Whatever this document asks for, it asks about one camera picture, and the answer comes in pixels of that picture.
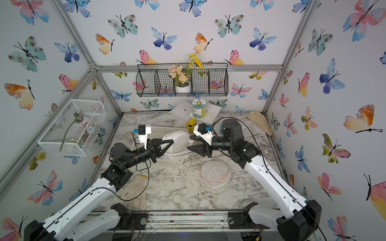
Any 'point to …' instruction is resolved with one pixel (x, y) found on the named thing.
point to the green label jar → (199, 106)
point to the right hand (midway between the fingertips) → (192, 140)
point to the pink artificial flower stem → (77, 118)
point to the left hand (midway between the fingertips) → (172, 141)
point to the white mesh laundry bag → (215, 173)
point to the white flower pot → (183, 90)
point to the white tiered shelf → (185, 111)
